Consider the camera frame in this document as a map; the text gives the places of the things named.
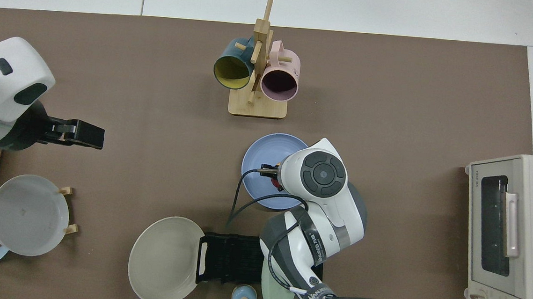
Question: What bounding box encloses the grey plate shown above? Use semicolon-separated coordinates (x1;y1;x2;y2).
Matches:
0;173;73;259

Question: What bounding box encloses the wooden cup stand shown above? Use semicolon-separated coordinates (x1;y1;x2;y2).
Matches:
228;0;295;120

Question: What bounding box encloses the wooden plate rack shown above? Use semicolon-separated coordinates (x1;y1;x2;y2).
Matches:
0;181;81;255

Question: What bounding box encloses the brown table cloth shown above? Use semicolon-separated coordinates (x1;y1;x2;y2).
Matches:
0;7;533;299

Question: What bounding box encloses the dark teal cup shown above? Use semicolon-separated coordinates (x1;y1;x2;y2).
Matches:
212;34;257;92

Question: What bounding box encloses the beige plate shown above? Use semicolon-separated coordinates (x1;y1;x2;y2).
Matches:
126;213;207;299

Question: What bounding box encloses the black dish rack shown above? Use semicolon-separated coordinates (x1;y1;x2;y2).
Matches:
195;231;326;297

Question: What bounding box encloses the pink cup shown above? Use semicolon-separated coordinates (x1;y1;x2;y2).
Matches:
259;39;303;103

